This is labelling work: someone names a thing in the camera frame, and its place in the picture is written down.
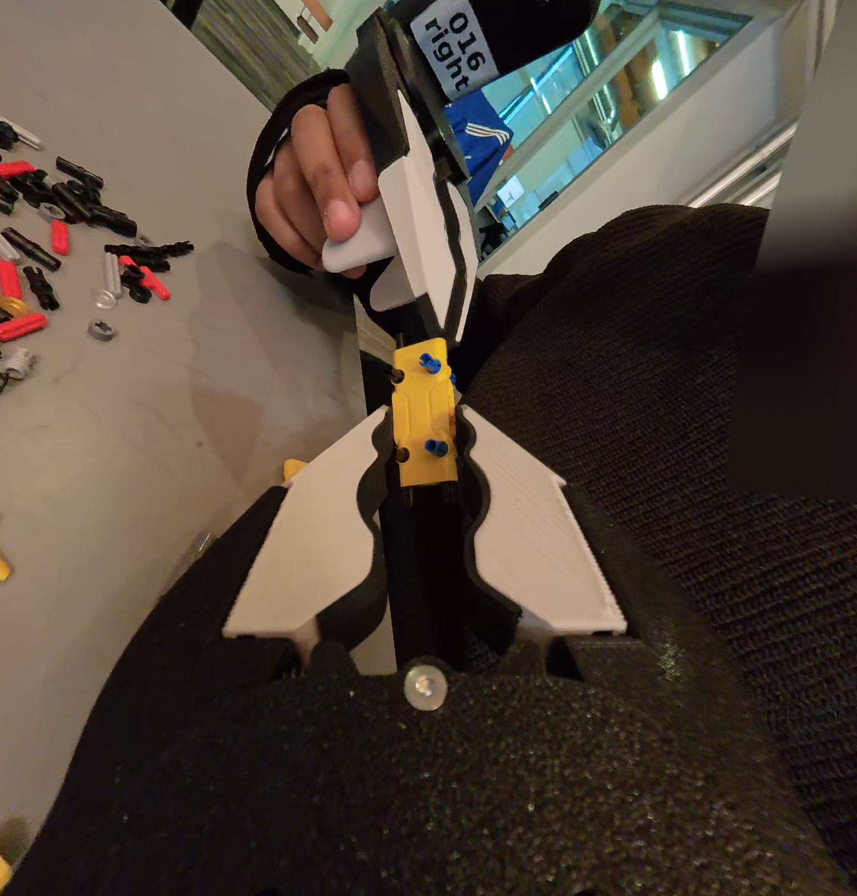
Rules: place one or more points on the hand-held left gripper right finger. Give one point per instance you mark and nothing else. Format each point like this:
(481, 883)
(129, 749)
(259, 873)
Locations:
(540, 560)

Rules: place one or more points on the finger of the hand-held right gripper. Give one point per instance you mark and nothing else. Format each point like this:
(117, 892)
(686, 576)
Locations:
(414, 224)
(468, 238)

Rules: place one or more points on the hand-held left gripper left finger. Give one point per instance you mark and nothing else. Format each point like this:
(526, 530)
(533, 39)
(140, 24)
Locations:
(309, 560)

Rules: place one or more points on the yellow brick assembly blue pins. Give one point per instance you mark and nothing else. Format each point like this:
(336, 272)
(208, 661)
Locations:
(418, 420)

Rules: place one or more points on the person's right hand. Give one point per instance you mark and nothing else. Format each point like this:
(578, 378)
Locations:
(316, 168)

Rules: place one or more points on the blue jacket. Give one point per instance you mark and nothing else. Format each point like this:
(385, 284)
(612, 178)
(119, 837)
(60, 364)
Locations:
(481, 140)

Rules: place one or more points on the person's black sweater torso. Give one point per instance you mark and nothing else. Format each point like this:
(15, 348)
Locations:
(645, 420)

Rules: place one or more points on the pile of black red pins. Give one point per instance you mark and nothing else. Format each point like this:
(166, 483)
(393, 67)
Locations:
(22, 327)

